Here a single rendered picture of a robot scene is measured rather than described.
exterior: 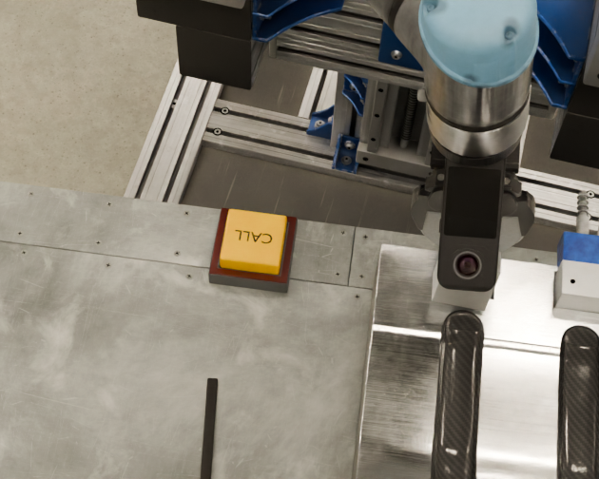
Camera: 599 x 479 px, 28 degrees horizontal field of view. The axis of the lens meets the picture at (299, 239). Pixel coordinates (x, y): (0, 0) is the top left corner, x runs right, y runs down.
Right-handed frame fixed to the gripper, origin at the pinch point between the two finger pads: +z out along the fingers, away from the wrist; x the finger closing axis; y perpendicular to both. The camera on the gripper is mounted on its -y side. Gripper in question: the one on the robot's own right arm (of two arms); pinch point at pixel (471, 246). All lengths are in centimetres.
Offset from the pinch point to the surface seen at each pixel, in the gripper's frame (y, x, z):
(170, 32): 85, 64, 99
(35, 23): 83, 91, 95
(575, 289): -1.8, -9.6, 3.9
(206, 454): -19.1, 23.0, 8.4
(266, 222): 4.9, 20.7, 8.8
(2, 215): 3.8, 48.4, 8.5
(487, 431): -15.6, -2.5, 4.4
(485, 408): -13.4, -2.2, 4.6
